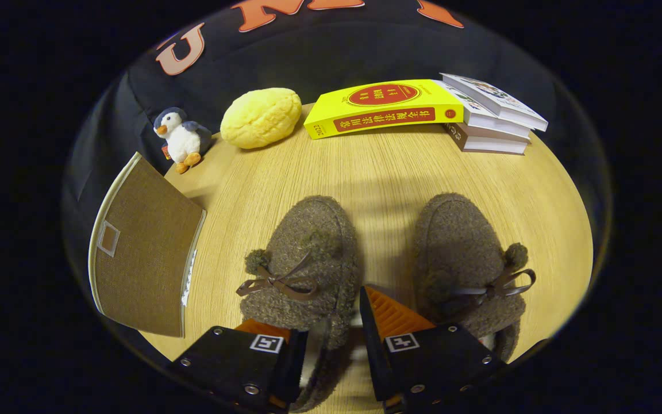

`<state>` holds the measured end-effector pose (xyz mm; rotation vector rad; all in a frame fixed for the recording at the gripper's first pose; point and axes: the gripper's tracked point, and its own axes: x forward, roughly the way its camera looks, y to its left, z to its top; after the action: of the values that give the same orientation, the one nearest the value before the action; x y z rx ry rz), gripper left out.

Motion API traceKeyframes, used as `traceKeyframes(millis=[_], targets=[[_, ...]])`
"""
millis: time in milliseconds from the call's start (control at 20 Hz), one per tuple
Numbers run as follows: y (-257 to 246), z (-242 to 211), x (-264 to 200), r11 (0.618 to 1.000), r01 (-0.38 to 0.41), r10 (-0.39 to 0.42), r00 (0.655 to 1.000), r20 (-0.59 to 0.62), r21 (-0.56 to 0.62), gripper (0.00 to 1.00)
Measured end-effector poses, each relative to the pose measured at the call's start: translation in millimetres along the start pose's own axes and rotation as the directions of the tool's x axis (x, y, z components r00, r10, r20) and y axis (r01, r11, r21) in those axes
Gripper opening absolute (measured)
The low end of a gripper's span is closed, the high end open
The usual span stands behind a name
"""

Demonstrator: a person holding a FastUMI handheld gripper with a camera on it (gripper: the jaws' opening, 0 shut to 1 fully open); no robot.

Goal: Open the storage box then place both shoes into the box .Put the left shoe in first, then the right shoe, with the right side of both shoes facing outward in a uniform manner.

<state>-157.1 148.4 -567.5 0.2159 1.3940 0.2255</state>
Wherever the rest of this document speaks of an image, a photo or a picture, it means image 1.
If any white book with brown cover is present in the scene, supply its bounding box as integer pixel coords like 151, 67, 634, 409
446, 122, 530, 155

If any white illustrated cover book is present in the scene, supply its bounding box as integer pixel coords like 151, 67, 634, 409
434, 80, 533, 139
440, 73, 549, 132

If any yellow book with red circle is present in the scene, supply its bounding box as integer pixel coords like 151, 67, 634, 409
303, 79, 465, 140

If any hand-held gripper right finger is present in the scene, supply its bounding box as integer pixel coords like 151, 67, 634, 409
359, 286, 507, 414

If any brown fabric storage box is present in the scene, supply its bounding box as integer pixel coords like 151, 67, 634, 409
88, 151, 207, 338

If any yellow bread-shaped plush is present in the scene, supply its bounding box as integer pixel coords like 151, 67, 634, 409
220, 87, 303, 150

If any brown fuzzy shoe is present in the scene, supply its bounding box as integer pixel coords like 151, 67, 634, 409
413, 193, 537, 363
236, 195, 360, 413

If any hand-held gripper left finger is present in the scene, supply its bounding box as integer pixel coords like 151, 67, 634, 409
167, 319, 309, 412

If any penguin plush toy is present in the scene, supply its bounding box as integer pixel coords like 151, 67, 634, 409
153, 107, 212, 174

